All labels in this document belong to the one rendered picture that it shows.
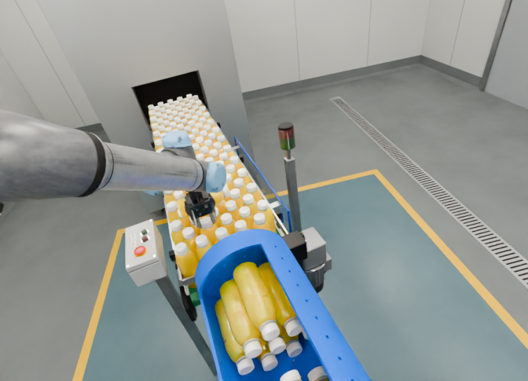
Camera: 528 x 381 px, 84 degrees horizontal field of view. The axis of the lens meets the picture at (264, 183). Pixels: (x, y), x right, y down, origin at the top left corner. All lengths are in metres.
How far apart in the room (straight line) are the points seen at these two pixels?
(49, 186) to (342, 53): 5.01
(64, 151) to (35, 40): 4.77
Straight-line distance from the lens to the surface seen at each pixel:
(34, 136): 0.44
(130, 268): 1.05
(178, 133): 0.85
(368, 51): 5.45
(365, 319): 2.05
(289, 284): 0.70
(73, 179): 0.45
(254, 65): 4.88
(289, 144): 1.22
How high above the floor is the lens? 1.80
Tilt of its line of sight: 37 degrees down
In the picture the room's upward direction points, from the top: 10 degrees counter-clockwise
